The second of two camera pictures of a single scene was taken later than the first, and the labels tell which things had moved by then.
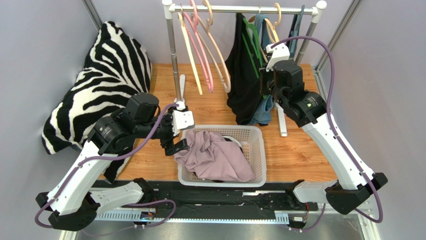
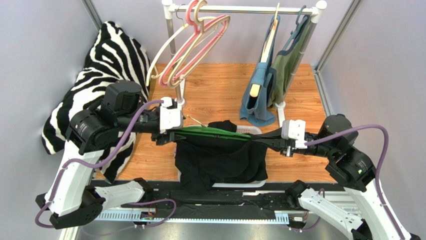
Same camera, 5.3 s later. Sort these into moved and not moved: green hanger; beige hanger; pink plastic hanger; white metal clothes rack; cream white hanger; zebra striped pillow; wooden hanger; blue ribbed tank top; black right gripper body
Moved: green hanger; blue ribbed tank top; wooden hanger; cream white hanger; pink plastic hanger; black right gripper body; beige hanger
Not moved: zebra striped pillow; white metal clothes rack
